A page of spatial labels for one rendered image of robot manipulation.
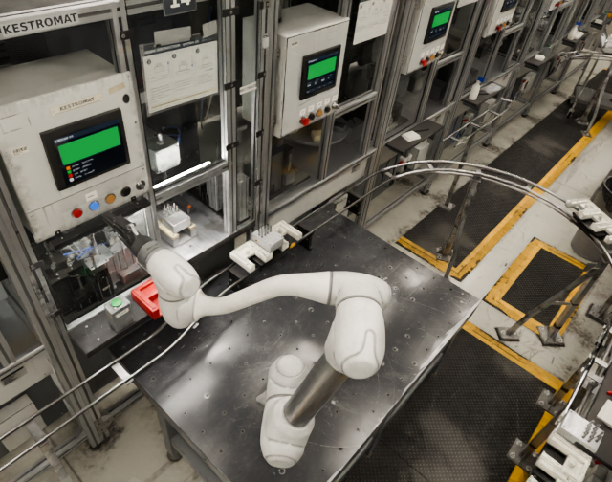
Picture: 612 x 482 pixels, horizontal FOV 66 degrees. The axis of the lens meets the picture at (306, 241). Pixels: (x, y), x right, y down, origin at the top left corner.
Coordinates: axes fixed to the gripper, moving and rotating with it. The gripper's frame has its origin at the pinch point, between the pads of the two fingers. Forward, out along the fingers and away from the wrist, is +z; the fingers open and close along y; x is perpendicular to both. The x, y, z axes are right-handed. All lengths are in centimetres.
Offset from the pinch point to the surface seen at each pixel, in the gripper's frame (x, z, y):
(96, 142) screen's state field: -4.4, 8.3, 23.6
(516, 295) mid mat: -236, -102, -139
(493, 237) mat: -285, -61, -139
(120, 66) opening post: -18.6, 12.2, 42.6
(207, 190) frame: -67, 35, -40
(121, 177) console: -11.6, 10.6, 6.0
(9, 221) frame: 25.3, 11.6, 6.1
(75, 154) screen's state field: 2.7, 8.3, 22.0
